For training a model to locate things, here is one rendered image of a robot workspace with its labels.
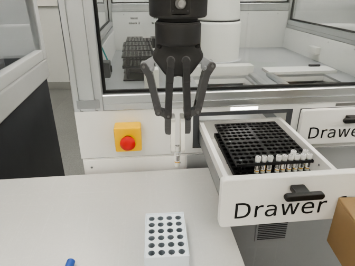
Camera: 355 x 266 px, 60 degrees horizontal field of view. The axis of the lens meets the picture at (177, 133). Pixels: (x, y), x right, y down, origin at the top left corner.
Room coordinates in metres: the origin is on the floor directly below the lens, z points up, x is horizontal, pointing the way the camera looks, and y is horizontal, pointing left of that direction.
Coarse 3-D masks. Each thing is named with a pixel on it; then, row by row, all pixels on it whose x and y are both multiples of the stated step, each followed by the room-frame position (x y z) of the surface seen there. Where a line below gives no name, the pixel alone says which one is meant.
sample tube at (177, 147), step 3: (177, 147) 0.52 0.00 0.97; (180, 147) 0.52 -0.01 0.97; (177, 150) 0.52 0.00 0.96; (180, 150) 0.52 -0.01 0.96; (174, 153) 0.52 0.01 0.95; (177, 153) 0.52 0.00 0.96; (174, 156) 0.52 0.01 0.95; (177, 156) 0.52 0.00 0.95; (174, 159) 0.52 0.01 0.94; (177, 159) 0.52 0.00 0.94; (174, 162) 0.52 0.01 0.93; (177, 162) 0.52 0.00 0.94; (174, 165) 0.52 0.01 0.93; (177, 165) 0.52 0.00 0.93
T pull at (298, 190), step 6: (294, 186) 0.47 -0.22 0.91; (300, 186) 0.47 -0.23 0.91; (294, 192) 0.46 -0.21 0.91; (300, 192) 0.45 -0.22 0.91; (306, 192) 0.45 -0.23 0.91; (312, 192) 0.45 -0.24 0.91; (318, 192) 0.45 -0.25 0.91; (288, 198) 0.44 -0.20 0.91; (294, 198) 0.44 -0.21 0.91; (300, 198) 0.44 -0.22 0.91; (306, 198) 0.45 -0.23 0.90; (312, 198) 0.45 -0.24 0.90; (318, 198) 0.45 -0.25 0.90
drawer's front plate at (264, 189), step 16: (224, 176) 0.48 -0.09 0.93; (240, 176) 0.48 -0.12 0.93; (256, 176) 0.48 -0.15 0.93; (272, 176) 0.48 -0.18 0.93; (288, 176) 0.48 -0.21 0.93; (304, 176) 0.48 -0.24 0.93; (320, 176) 0.49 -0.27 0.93; (336, 176) 0.49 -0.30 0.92; (352, 176) 0.49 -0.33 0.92; (224, 192) 0.47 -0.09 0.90; (240, 192) 0.47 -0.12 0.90; (256, 192) 0.47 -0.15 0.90; (272, 192) 0.48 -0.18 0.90; (288, 192) 0.48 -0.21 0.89; (336, 192) 0.49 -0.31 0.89; (352, 192) 0.49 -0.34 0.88; (224, 208) 0.47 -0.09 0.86; (240, 208) 0.47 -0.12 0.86; (272, 208) 0.48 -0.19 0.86; (304, 208) 0.48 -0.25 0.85; (320, 208) 0.49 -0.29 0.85; (224, 224) 0.47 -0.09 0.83; (240, 224) 0.47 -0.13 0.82
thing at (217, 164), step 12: (204, 120) 0.83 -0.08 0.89; (216, 120) 0.83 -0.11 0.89; (228, 120) 0.83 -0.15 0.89; (240, 120) 0.83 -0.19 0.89; (252, 120) 0.84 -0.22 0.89; (264, 120) 0.84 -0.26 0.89; (276, 120) 0.84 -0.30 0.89; (204, 132) 0.74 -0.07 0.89; (216, 132) 0.82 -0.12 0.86; (288, 132) 0.77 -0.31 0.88; (204, 144) 0.72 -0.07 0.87; (216, 144) 0.79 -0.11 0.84; (300, 144) 0.70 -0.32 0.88; (204, 156) 0.71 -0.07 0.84; (216, 156) 0.62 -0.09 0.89; (312, 156) 0.64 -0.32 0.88; (216, 168) 0.59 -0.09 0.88; (228, 168) 0.66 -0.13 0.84; (312, 168) 0.63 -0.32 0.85; (324, 168) 0.59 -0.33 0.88; (336, 168) 0.56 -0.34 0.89; (216, 180) 0.57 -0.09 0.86
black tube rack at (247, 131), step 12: (228, 132) 0.73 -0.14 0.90; (240, 132) 0.73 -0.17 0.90; (252, 132) 0.73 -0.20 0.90; (264, 132) 0.73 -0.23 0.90; (276, 132) 0.73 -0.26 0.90; (228, 144) 0.67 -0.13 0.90; (240, 144) 0.67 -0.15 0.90; (252, 144) 0.67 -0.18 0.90; (264, 144) 0.67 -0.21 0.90; (276, 144) 0.67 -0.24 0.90; (288, 144) 0.67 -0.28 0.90; (228, 156) 0.66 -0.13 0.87; (240, 156) 0.61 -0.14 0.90; (252, 156) 0.61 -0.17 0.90; (240, 168) 0.59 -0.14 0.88; (252, 168) 0.61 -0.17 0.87
